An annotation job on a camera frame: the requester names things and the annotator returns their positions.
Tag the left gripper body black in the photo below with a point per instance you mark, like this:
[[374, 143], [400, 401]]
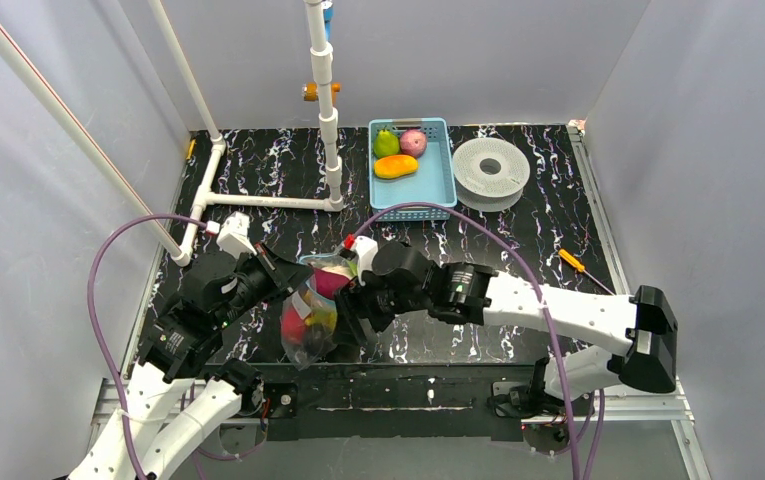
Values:
[[276, 269]]

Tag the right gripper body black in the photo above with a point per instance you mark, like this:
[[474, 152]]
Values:
[[361, 304]]

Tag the white green toy cabbage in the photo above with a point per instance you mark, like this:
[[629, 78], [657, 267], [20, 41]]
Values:
[[338, 266]]

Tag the clear zip top bag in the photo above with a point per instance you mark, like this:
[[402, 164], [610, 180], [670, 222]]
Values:
[[318, 342]]

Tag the magenta toy dragon fruit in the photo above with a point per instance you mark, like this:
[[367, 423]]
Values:
[[327, 283]]

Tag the yellow toy banana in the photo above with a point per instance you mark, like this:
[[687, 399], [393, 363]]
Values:
[[323, 318]]

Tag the red toy apple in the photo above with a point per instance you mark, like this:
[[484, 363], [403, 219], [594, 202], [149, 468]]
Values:
[[293, 328]]

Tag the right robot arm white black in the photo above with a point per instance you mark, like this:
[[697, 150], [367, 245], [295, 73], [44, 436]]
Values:
[[632, 338]]

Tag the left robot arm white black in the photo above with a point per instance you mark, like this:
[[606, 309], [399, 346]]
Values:
[[142, 438]]

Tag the orange yellow toy mango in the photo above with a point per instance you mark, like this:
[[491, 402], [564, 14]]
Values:
[[395, 166]]

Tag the blue plastic basket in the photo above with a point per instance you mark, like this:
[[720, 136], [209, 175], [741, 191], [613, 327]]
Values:
[[411, 175]]

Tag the green toy pear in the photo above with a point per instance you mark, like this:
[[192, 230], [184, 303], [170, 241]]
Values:
[[385, 144]]

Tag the pink toy peach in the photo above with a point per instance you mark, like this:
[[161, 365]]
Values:
[[413, 142]]

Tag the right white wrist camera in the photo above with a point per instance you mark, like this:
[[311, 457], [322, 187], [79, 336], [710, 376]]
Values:
[[360, 252]]

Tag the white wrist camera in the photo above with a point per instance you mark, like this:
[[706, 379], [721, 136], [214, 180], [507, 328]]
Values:
[[233, 236], [360, 252]]

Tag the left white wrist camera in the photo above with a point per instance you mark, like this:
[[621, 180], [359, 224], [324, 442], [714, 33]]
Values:
[[233, 236]]

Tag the orange handled screwdriver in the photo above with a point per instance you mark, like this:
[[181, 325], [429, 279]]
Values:
[[580, 268]]

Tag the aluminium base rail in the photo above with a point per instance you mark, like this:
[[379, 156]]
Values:
[[621, 404]]

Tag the white PVC pipe frame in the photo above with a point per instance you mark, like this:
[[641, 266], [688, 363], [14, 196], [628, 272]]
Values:
[[321, 90]]

